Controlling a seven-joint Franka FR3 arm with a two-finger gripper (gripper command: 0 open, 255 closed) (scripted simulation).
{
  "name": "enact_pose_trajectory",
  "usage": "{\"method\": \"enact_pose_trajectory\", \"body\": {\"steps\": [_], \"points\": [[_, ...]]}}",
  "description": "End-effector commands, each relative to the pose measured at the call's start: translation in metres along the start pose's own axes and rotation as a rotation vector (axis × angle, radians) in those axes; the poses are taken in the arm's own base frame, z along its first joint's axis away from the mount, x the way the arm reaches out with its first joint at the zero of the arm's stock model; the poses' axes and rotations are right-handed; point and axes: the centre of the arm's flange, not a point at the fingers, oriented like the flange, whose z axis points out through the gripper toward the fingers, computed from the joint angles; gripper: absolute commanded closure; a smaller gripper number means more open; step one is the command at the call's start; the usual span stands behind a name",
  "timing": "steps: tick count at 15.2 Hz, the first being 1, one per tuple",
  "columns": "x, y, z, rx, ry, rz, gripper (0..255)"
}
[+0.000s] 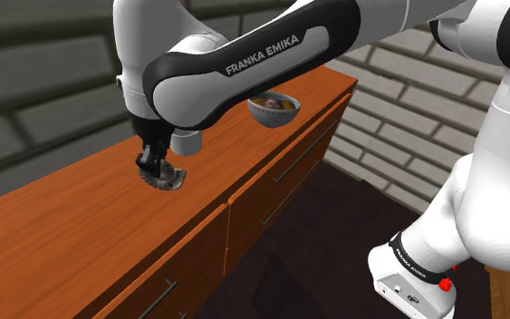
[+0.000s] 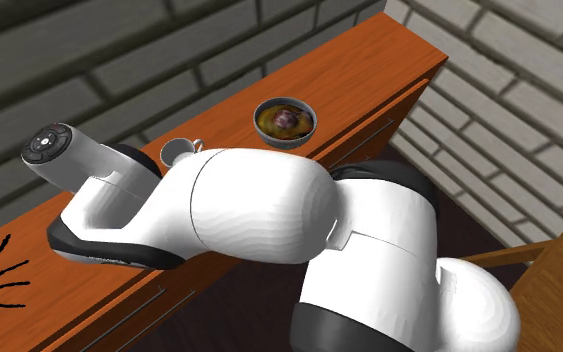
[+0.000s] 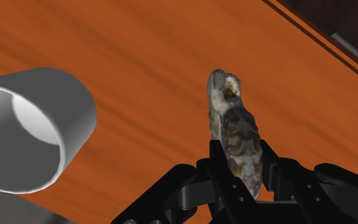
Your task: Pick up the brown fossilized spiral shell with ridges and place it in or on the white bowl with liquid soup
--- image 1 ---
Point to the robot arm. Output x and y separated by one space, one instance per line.
493 176

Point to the white bowl with food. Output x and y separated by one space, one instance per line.
274 114

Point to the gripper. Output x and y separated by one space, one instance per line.
154 131

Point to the white cup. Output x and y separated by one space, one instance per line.
187 142

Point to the orange wooden chest of drawers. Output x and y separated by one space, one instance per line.
82 221

